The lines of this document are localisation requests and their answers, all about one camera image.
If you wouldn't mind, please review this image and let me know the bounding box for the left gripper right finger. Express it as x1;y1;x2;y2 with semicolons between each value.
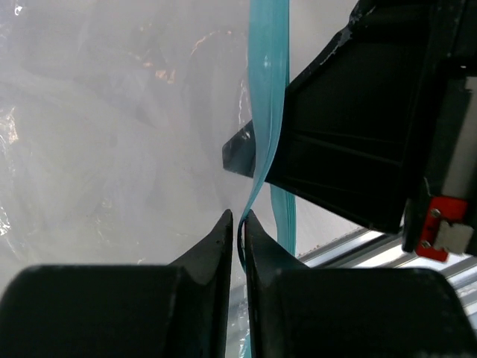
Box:
244;213;476;357

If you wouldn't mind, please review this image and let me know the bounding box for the aluminium mounting rail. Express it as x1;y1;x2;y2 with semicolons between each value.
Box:
299;229;476;306

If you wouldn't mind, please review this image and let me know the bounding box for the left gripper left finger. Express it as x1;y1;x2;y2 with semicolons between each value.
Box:
1;210;233;357

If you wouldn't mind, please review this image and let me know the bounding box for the clear zip top bag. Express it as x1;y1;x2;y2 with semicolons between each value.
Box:
1;1;355;357

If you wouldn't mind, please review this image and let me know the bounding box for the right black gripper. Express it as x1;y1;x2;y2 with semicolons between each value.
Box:
222;0;477;262

